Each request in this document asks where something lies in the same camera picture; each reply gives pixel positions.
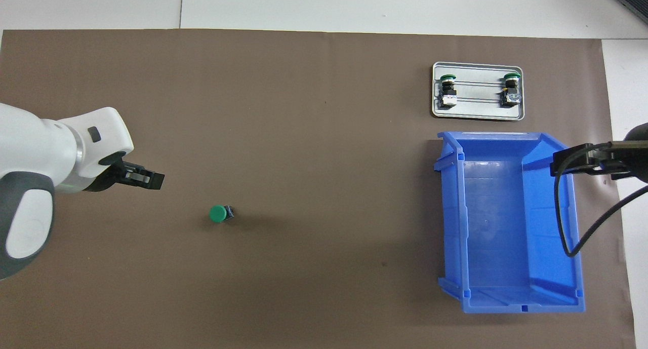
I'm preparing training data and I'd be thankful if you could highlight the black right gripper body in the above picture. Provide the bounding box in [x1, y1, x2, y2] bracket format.
[625, 123, 648, 183]

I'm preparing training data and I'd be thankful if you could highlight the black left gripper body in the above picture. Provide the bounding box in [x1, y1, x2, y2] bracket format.
[84, 153, 127, 192]

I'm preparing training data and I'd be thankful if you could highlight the green push button switch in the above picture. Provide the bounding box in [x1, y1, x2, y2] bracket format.
[209, 204, 235, 225]
[438, 73, 459, 109]
[499, 72, 522, 108]

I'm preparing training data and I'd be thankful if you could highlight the blue plastic storage bin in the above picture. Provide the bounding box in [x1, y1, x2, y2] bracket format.
[434, 131, 586, 314]

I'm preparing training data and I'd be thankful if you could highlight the grey metal tray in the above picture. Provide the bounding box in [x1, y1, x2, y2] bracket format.
[431, 61, 525, 121]

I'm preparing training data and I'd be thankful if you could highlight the brown paper table mat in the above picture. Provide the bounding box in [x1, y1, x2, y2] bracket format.
[0, 29, 637, 349]

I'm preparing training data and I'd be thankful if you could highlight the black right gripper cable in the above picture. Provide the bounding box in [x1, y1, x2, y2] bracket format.
[554, 144, 648, 257]

